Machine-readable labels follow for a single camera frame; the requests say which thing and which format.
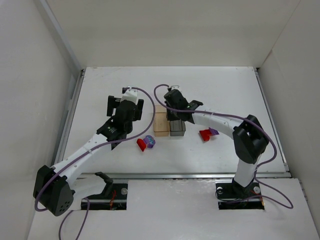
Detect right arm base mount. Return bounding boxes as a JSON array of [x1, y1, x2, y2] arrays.
[[215, 181, 265, 210]]

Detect aluminium left frame post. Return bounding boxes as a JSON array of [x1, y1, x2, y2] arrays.
[[37, 0, 85, 73]]

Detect purple round lego piece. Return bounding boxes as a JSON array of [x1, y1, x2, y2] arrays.
[[143, 135, 156, 149]]

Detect red lego brick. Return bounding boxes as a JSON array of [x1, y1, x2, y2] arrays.
[[199, 129, 213, 142], [136, 138, 147, 152]]

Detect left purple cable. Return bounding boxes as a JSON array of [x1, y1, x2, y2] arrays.
[[34, 86, 157, 240]]

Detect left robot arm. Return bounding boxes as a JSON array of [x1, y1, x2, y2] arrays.
[[33, 89, 144, 217]]

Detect purple lego brick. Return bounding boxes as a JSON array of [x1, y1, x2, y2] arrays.
[[208, 127, 220, 136]]

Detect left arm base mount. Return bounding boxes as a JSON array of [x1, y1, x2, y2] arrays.
[[87, 172, 128, 211]]

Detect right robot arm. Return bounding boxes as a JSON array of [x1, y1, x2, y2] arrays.
[[164, 87, 269, 197]]

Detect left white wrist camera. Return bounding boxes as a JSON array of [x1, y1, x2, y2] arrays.
[[120, 86, 138, 105]]

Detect grey transparent container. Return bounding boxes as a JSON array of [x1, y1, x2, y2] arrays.
[[169, 120, 186, 137]]

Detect aluminium right edge rail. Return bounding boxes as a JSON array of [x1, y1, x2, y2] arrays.
[[253, 67, 290, 172]]

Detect amber transparent container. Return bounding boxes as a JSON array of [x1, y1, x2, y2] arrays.
[[153, 105, 170, 137]]

